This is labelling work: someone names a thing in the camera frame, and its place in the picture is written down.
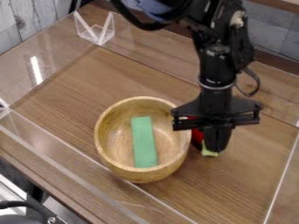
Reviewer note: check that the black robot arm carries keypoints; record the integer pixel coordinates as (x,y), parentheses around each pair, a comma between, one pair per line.
(218,23)

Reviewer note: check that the black metal bracket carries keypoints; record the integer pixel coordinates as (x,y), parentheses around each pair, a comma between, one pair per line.
(39,212)

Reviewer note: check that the red plush strawberry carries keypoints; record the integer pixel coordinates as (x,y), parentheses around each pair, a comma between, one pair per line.
(198,142)

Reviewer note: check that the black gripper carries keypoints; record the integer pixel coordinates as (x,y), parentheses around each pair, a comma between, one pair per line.
(193,115)

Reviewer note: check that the green rectangular block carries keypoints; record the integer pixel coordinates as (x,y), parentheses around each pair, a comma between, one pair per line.
(143,135)

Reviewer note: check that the clear acrylic enclosure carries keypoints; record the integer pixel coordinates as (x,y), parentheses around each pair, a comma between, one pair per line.
(59,81)

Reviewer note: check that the wooden bowl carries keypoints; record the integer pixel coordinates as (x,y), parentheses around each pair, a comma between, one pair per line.
(114,139)

